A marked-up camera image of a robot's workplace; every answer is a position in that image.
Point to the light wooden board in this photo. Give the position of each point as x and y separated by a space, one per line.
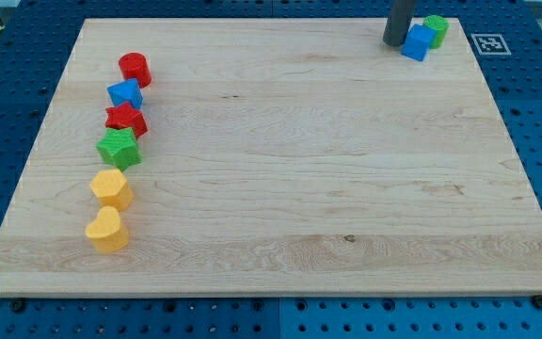
283 158

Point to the green star block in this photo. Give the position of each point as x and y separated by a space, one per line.
119 148

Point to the red star block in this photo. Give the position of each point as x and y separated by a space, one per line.
126 116

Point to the yellow pentagon block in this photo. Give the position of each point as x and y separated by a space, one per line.
111 188

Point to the blue triangular prism block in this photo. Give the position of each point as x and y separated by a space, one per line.
126 91

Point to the red cylinder block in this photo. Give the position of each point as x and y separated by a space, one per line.
135 66

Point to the yellow heart block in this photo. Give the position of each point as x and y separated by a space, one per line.
107 232

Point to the blue cube block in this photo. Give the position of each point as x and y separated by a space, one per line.
418 41

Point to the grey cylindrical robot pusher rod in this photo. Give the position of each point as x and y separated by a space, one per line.
398 22

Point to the green cylinder block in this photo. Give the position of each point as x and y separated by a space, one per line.
440 25

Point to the white fiducial marker tag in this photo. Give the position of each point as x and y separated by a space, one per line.
489 44

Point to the black bolt front left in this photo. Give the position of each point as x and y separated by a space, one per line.
17 305

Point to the black bolt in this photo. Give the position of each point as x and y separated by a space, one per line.
537 302
17 305

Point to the black bolt front right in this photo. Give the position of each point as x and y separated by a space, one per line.
537 302

